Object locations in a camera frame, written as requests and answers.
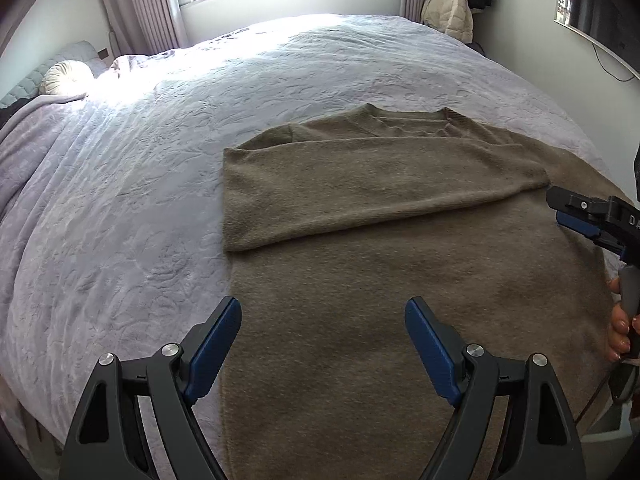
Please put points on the grey quilted headboard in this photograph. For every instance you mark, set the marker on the grey quilted headboard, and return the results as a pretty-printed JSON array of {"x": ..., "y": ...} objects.
[{"x": 30, "y": 77}]

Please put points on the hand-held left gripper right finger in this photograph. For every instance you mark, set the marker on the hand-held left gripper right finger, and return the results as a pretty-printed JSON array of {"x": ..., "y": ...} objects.
[{"x": 432, "y": 355}]

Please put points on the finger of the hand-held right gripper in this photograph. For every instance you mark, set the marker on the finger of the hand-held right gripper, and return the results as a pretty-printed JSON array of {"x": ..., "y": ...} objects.
[
  {"x": 580, "y": 207},
  {"x": 611, "y": 246}
]

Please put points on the person's right hand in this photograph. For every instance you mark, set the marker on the person's right hand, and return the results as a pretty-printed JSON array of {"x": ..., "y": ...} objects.
[{"x": 619, "y": 327}]

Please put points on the wall-mounted television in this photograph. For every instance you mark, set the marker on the wall-mounted television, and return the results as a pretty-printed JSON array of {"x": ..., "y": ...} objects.
[{"x": 595, "y": 7}]

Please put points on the lavender embossed bedspread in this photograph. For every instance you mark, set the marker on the lavender embossed bedspread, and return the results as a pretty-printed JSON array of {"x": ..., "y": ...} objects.
[{"x": 125, "y": 200}]

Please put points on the cream puffer jacket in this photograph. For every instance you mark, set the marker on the cream puffer jacket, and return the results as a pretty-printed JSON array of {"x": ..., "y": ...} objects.
[{"x": 447, "y": 5}]

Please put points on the round cream pillow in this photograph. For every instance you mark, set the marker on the round cream pillow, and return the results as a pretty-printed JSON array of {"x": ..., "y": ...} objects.
[{"x": 65, "y": 77}]

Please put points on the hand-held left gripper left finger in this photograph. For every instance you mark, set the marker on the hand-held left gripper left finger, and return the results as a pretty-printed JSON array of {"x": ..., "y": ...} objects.
[{"x": 215, "y": 347}]

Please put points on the brown knit sweater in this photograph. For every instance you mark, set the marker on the brown knit sweater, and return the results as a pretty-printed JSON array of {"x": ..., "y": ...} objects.
[{"x": 375, "y": 185}]

